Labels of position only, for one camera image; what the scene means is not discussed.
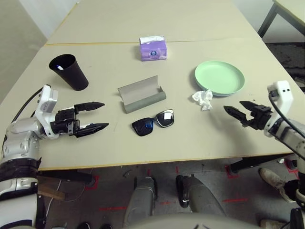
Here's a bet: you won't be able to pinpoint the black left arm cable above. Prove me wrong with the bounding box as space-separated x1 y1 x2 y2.
10 87 45 125

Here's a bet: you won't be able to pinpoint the blue plate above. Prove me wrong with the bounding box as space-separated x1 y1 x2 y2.
195 81 245 97

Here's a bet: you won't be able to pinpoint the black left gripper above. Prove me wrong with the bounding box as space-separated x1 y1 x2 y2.
50 101 110 138

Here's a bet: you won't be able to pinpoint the black sunglasses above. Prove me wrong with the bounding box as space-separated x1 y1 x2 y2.
131 109 175 137

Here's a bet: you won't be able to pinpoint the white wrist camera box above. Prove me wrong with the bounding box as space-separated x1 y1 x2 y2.
33 84 60 139
264 80 294 138

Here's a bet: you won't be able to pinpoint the black plastic cup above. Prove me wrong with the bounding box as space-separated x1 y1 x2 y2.
49 53 89 91

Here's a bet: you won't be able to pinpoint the grey robot right leg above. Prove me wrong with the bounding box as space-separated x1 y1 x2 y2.
175 174 226 217

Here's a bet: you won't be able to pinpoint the green plate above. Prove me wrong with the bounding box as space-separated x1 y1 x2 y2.
194 60 245 96

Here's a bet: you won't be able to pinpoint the grey robot left leg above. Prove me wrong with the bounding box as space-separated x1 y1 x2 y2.
123 176 158 224

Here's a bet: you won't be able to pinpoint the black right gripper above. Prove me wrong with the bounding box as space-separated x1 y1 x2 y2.
223 101 273 131

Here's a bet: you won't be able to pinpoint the white tissue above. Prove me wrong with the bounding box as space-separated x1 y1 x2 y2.
192 89 214 112

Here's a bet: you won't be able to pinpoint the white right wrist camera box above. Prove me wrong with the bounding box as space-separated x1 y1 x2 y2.
264 80 294 138

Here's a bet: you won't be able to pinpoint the purple tissue pack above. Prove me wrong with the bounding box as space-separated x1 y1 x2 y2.
139 35 167 62

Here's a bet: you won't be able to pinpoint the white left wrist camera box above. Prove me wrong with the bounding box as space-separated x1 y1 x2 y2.
33 84 60 139

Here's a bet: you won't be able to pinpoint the black table leg beam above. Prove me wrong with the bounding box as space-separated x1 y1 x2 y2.
230 154 296 174
37 169 100 189

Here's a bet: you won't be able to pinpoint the white floor cable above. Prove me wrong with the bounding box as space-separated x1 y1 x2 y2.
46 169 93 215

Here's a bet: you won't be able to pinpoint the grey glasses case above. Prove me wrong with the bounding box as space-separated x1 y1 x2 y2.
117 75 167 114

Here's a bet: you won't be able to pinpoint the grey robot leg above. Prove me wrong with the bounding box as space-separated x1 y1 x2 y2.
175 174 226 217
123 176 158 224

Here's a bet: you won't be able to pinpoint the wooden block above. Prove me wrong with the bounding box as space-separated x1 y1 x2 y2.
38 185 66 201

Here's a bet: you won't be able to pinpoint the white sneaker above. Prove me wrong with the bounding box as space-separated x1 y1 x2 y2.
259 219 286 229
258 167 296 203

